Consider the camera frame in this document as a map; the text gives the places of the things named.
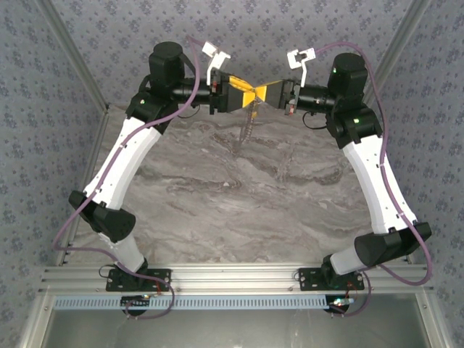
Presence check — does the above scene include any silver metal chain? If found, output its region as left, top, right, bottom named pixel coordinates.
left=233, top=100, right=261, bottom=157

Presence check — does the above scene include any small black controller board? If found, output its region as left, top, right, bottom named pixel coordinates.
left=328, top=297, right=355, bottom=312
left=120, top=295, right=152, bottom=309

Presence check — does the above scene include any aluminium frame post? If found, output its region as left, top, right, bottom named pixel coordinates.
left=357, top=0, right=433, bottom=109
left=36, top=0, right=110, bottom=114

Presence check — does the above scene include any aluminium mounting rail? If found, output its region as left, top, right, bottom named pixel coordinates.
left=38, top=263, right=434, bottom=294

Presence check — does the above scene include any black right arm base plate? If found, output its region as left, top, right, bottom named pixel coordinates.
left=298, top=267, right=365, bottom=292

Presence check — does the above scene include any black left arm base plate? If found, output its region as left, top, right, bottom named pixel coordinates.
left=105, top=267, right=172, bottom=293

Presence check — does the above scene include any slotted grey cable duct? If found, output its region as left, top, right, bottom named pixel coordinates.
left=54, top=294, right=336, bottom=311

